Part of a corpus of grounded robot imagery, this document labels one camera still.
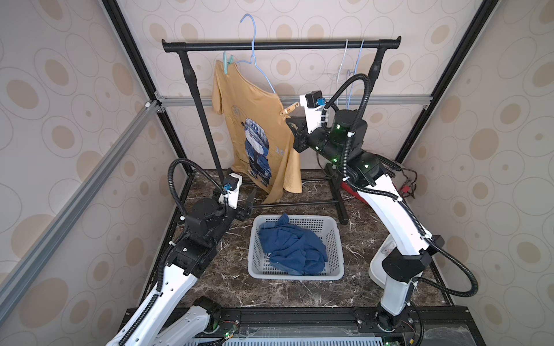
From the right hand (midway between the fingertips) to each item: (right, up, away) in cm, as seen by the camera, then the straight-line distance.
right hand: (298, 116), depth 60 cm
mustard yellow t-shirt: (-11, -9, +22) cm, 26 cm away
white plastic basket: (+14, -37, +30) cm, 49 cm away
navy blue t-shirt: (0, -42, +15) cm, 45 cm away
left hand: (-14, -19, +5) cm, 25 cm away
